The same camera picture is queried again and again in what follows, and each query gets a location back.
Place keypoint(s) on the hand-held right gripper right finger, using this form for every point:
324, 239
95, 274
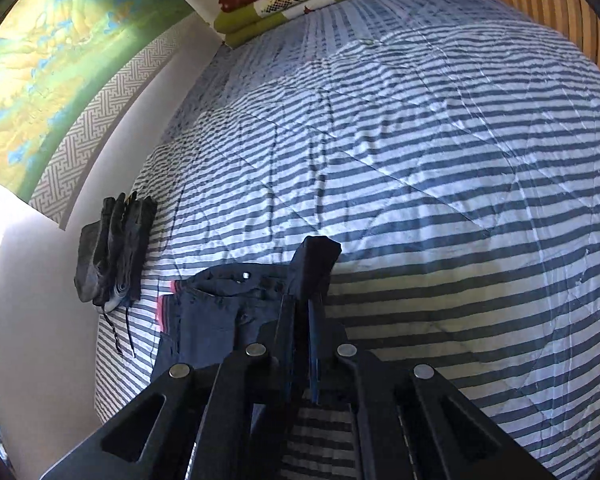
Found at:
314, 360

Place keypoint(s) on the dark navy pants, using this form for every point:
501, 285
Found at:
205, 320

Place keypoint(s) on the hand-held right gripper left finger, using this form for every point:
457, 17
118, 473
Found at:
286, 355

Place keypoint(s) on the blue white striped bed cover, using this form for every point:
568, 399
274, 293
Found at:
430, 185

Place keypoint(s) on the stack of folded dark clothes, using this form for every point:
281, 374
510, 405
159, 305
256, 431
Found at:
112, 250

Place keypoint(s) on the green floral folded blanket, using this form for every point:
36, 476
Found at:
290, 5

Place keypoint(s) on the wooden slatted panel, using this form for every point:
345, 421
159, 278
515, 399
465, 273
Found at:
545, 0

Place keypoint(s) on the green map wall poster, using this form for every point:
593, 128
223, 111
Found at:
55, 60

